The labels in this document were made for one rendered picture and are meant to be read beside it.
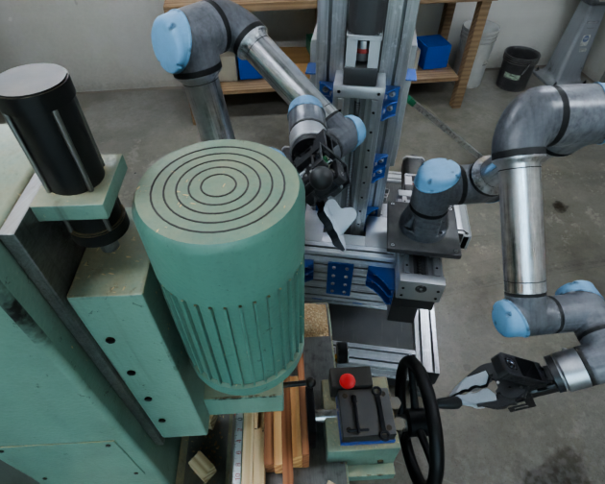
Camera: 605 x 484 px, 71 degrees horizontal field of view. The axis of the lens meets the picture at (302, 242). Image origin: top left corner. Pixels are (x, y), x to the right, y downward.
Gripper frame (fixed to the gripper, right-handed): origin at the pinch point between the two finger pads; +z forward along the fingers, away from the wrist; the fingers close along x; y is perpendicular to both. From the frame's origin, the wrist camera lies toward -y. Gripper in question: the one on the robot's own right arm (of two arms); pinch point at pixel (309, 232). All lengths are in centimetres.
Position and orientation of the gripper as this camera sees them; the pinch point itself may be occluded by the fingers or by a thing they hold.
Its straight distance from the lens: 66.5
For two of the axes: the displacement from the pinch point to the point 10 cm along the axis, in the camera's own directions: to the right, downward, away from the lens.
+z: 0.5, 7.3, -6.8
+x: 7.1, 4.5, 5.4
